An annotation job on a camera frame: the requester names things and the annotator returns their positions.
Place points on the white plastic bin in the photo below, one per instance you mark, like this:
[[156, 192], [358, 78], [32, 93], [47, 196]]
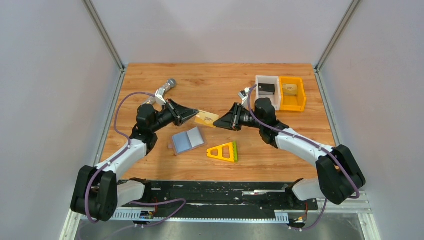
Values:
[[275, 99]]

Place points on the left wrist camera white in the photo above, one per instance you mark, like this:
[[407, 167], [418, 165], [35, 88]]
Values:
[[159, 96]]

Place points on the right aluminium frame post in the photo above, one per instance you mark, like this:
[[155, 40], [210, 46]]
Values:
[[351, 9]]

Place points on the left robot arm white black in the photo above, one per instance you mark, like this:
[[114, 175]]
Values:
[[97, 193]]

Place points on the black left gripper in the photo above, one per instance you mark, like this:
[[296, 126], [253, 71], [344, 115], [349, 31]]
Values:
[[174, 113]]

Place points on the yellow triangular toy block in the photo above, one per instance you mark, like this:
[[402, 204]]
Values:
[[221, 152]]

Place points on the green toy brick strip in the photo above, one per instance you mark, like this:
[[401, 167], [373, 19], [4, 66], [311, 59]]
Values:
[[234, 152]]

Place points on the aluminium frame post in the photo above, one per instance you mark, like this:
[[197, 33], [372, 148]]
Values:
[[351, 9], [94, 15]]

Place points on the black card in white bin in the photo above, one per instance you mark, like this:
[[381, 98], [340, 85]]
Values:
[[266, 89]]

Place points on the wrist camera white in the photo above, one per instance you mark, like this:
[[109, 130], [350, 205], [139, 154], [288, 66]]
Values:
[[245, 96], [159, 96]]

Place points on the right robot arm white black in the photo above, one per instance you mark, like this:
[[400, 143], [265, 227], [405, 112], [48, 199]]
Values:
[[339, 176]]

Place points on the yellow plastic bin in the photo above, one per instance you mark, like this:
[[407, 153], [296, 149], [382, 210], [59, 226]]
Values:
[[293, 96]]

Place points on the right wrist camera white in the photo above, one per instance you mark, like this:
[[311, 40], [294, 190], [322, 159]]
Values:
[[245, 96]]

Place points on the silver glitter microphone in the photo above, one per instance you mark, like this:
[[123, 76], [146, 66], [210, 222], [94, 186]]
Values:
[[170, 84]]

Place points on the left aluminium frame post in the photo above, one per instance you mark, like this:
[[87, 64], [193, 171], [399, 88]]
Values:
[[94, 15]]

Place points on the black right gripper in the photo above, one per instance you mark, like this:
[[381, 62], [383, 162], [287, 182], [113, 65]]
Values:
[[237, 117]]

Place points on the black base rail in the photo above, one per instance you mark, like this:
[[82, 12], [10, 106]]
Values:
[[224, 200]]

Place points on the pink leather card holder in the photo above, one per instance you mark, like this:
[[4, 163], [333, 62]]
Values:
[[187, 140]]

